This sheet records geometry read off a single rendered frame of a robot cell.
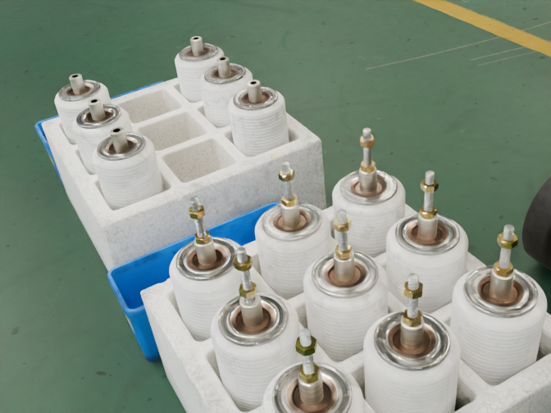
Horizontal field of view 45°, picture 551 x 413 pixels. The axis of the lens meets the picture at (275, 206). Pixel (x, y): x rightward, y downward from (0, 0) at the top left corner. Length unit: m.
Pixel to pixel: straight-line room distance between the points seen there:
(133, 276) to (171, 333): 0.24
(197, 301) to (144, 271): 0.27
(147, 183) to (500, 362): 0.58
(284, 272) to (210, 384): 0.17
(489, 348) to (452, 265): 0.11
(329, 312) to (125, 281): 0.41
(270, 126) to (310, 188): 0.14
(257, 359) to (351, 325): 0.12
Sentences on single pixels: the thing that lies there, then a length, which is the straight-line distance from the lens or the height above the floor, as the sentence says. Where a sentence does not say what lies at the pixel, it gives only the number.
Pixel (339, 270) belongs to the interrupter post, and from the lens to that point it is 0.74.
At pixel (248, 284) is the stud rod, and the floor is 0.31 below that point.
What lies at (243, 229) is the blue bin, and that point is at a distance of 1.08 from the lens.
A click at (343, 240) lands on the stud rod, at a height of 0.31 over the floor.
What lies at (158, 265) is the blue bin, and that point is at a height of 0.09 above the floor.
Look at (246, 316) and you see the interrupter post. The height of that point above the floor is 0.27.
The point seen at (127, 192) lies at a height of 0.20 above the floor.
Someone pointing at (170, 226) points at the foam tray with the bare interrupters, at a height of 0.13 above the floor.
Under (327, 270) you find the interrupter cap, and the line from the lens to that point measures 0.76.
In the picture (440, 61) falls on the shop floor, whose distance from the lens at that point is 1.78.
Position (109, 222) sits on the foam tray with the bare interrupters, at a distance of 1.02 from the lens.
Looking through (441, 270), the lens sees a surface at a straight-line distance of 0.79.
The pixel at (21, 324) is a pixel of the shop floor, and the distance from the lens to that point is 1.19.
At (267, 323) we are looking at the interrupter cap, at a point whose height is 0.25.
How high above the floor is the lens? 0.77
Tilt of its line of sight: 37 degrees down
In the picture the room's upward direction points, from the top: 7 degrees counter-clockwise
